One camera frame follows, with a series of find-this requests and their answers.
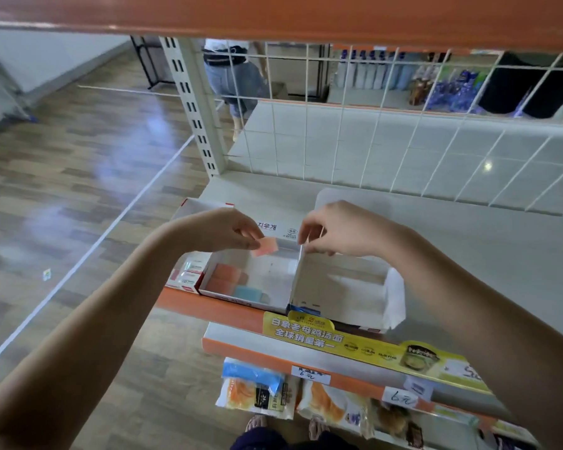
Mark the person's left hand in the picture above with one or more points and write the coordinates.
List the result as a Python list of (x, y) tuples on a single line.
[(221, 229)]

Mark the person's right hand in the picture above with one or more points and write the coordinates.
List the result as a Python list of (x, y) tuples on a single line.
[(352, 229)]

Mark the red white small box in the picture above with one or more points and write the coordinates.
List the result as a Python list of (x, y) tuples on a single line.
[(266, 246)]

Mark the red eraser display box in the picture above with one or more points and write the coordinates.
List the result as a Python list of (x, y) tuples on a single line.
[(189, 269)]

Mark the blue white eraser box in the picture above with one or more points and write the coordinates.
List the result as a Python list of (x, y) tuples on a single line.
[(342, 290)]

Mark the box of pink-blue erasers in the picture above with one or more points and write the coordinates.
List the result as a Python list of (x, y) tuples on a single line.
[(263, 276)]

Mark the person's right forearm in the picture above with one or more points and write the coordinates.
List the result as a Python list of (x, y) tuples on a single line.
[(488, 332)]

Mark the person's left forearm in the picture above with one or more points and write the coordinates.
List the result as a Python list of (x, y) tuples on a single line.
[(84, 351)]

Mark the snack packets on lower shelf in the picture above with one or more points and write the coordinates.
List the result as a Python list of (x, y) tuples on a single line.
[(305, 328)]

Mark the white orange metal shelf unit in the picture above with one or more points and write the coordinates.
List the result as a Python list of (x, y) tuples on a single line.
[(507, 239)]

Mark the person's right foot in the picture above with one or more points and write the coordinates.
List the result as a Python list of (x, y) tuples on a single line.
[(315, 429)]

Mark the yellow price label strip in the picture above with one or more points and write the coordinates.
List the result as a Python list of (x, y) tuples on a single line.
[(403, 356)]

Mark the row of blue bottles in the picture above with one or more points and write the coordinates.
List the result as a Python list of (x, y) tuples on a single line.
[(450, 89)]

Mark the paper scrap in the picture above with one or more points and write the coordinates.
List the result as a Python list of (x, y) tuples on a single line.
[(47, 273)]

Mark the black metal rack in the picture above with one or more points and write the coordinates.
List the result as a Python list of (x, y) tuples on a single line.
[(150, 61)]

